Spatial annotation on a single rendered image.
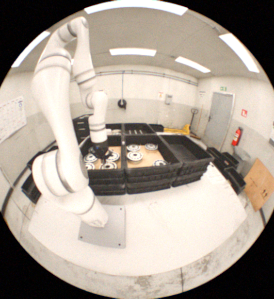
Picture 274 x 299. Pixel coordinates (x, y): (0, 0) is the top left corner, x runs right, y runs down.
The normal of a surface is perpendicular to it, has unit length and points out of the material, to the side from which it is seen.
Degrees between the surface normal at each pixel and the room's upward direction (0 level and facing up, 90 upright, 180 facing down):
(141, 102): 90
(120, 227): 1
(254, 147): 90
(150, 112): 90
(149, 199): 0
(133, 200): 0
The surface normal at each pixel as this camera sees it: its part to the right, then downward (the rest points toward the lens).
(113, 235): 0.03, -0.84
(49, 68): 0.72, 0.12
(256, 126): -1.00, -0.01
